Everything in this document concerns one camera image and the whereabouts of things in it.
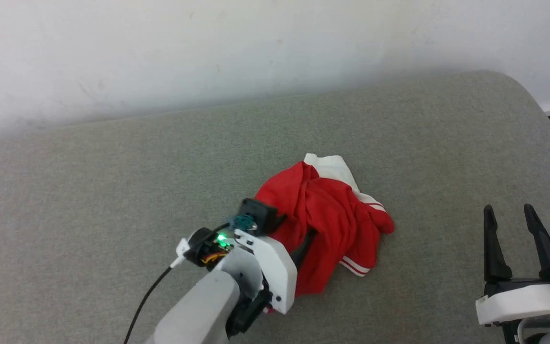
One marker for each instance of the grey-green fabric sofa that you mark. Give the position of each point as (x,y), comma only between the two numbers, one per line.
(89,200)

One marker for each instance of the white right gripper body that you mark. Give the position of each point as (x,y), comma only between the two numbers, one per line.
(518,303)

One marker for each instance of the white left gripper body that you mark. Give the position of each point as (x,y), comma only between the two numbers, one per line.
(275,272)

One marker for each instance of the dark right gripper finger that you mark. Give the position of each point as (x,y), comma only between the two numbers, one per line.
(493,253)
(544,253)

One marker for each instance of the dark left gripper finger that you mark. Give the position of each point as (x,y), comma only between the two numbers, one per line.
(281,220)
(304,249)

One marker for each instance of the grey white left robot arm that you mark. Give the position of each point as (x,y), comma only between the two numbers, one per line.
(198,310)

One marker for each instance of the red and white jersey shirt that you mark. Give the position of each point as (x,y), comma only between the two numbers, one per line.
(337,220)

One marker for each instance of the teal left camera plug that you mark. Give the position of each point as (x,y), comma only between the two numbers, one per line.
(242,222)

